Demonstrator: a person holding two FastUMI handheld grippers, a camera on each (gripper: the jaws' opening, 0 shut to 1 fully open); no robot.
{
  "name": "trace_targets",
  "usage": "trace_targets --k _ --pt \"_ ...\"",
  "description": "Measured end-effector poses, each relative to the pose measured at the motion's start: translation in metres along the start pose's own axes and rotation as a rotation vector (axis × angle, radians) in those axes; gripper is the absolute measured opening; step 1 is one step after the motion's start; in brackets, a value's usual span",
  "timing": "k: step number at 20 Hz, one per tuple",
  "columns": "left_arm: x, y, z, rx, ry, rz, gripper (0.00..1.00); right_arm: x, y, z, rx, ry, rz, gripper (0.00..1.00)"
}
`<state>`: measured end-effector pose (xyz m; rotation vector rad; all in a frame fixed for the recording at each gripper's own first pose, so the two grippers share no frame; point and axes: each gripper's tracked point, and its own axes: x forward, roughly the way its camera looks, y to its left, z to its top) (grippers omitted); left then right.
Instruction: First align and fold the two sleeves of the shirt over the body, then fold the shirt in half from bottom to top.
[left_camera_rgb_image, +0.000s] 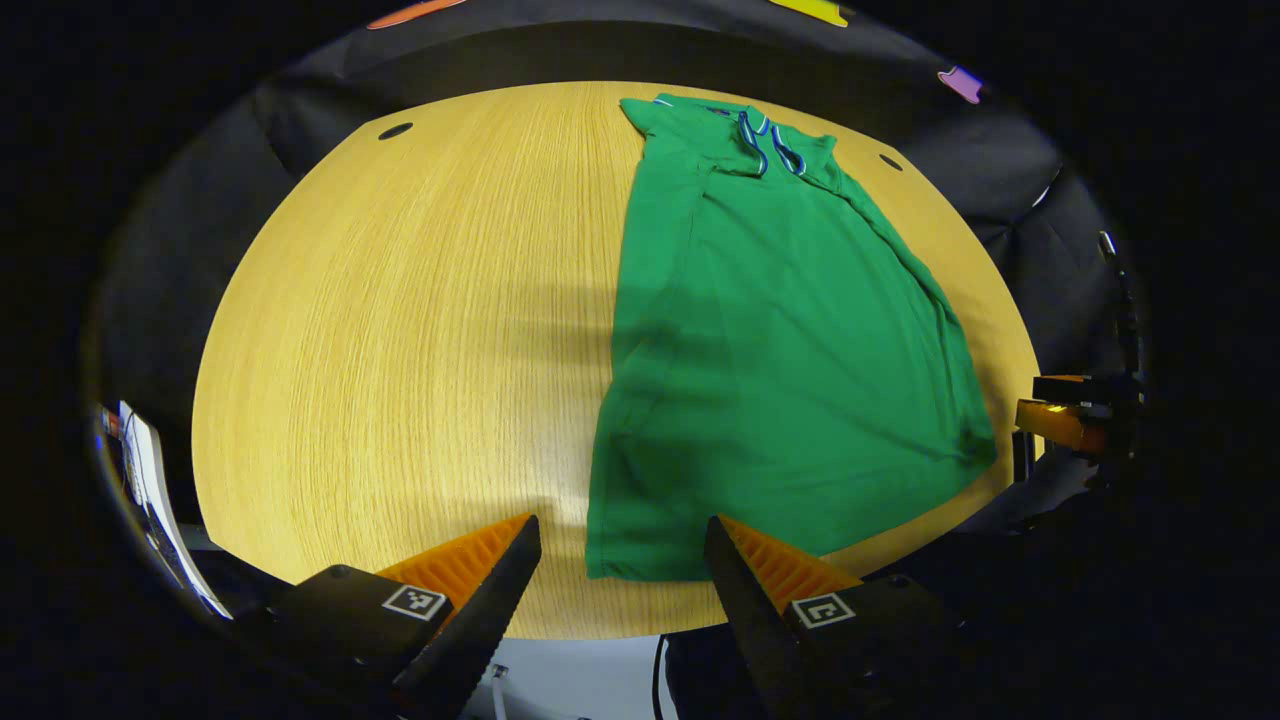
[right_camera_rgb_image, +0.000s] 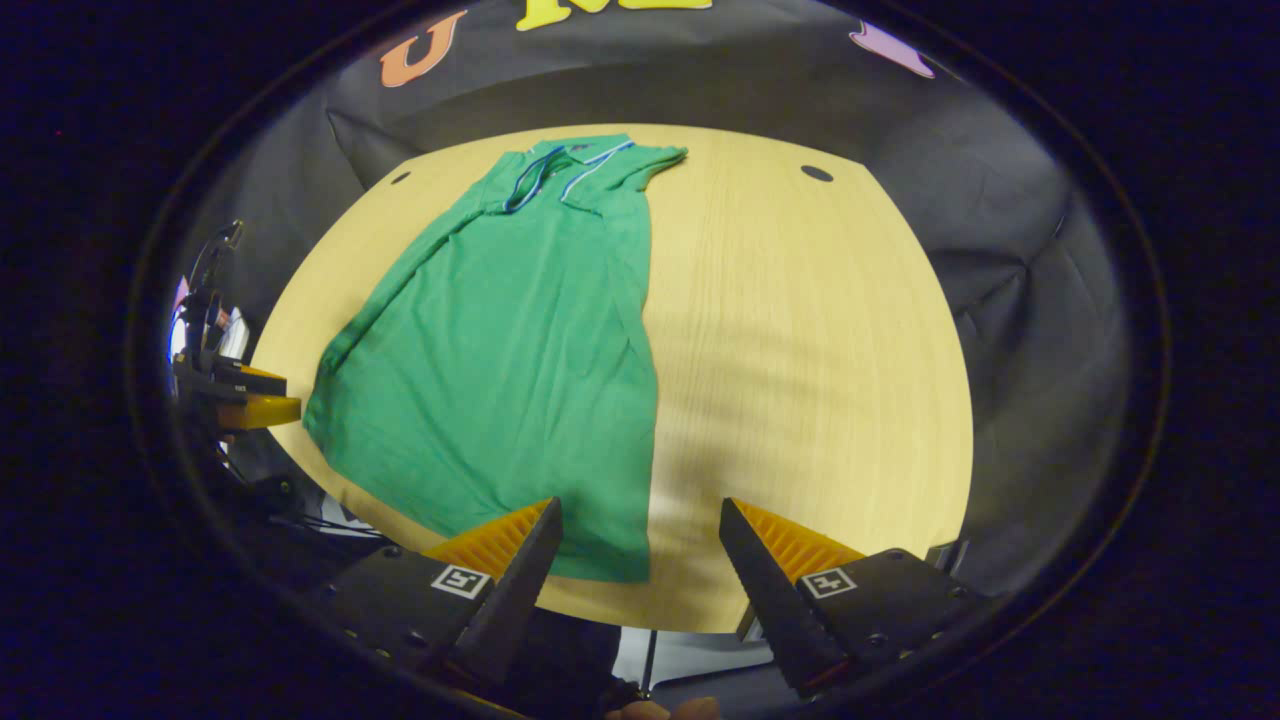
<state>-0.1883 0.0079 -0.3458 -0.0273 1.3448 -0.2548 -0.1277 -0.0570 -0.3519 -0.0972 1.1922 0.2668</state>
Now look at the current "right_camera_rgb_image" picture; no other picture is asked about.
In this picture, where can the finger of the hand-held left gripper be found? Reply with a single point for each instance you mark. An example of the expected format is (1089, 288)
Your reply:
(262, 410)
(255, 382)

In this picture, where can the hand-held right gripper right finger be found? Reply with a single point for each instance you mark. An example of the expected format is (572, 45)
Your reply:
(768, 600)

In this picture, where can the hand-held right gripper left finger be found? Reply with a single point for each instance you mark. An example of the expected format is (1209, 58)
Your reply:
(515, 590)

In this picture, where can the green T-shirt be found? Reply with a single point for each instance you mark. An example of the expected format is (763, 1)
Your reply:
(500, 360)

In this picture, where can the black backdrop cloth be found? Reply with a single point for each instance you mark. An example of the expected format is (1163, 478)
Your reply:
(1010, 300)

